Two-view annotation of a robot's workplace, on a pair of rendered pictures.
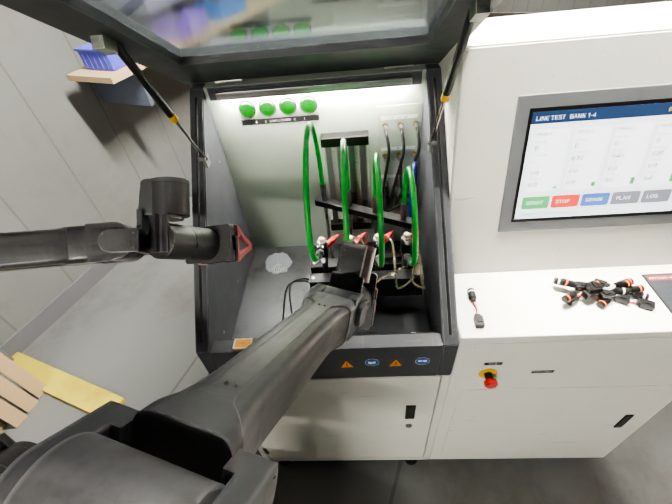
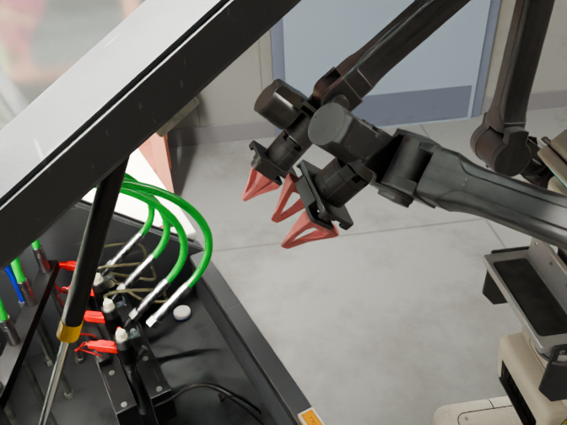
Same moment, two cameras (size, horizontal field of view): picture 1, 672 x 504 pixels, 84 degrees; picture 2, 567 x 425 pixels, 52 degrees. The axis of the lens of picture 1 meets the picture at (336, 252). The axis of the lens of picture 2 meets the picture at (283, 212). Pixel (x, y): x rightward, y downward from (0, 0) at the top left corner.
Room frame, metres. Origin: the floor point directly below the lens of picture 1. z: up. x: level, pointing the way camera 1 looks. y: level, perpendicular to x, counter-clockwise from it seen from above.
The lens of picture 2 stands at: (0.92, 0.76, 1.85)
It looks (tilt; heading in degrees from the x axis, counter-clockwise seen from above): 37 degrees down; 237
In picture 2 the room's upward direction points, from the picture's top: 3 degrees counter-clockwise
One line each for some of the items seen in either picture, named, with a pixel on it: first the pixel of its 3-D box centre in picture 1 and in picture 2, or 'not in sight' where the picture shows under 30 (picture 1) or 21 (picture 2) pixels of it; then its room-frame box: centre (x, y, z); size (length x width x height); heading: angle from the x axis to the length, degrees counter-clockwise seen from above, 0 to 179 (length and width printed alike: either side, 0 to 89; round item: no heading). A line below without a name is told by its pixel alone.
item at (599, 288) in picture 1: (603, 290); not in sight; (0.58, -0.68, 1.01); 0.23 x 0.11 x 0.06; 84
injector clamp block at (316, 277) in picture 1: (365, 283); (124, 362); (0.79, -0.08, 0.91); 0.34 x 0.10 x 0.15; 84
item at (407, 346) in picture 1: (327, 357); (256, 366); (0.56, 0.06, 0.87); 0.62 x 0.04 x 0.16; 84
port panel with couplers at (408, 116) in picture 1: (398, 155); not in sight; (1.04, -0.23, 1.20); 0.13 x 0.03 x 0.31; 84
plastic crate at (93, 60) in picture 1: (117, 50); not in sight; (2.42, 1.09, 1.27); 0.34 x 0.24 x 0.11; 154
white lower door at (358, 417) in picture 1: (338, 424); not in sight; (0.55, 0.06, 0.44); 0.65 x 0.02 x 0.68; 84
